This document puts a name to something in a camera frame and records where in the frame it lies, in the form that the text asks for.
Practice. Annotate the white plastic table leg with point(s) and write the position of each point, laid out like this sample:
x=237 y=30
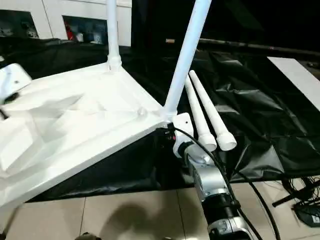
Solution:
x=210 y=107
x=197 y=112
x=187 y=50
x=113 y=32

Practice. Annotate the white plastic table top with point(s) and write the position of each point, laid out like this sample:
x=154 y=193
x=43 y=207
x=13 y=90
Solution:
x=75 y=125

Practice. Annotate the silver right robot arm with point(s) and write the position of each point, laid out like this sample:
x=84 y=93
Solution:
x=207 y=175

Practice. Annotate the white glass-door cabinet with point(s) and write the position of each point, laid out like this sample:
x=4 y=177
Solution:
x=50 y=12

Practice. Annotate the long black rod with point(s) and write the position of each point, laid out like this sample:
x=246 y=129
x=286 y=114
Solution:
x=262 y=48

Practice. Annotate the black metal stand leg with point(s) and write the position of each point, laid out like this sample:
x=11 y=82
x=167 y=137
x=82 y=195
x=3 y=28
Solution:
x=292 y=196

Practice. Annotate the white paper sheet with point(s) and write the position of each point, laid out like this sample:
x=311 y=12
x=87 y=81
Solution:
x=297 y=80

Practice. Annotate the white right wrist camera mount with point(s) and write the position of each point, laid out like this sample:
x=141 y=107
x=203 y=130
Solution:
x=183 y=127

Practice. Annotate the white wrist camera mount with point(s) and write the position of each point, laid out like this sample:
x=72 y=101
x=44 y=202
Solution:
x=15 y=77
x=183 y=127

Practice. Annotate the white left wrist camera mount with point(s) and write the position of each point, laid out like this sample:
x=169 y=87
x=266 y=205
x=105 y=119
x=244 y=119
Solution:
x=15 y=77

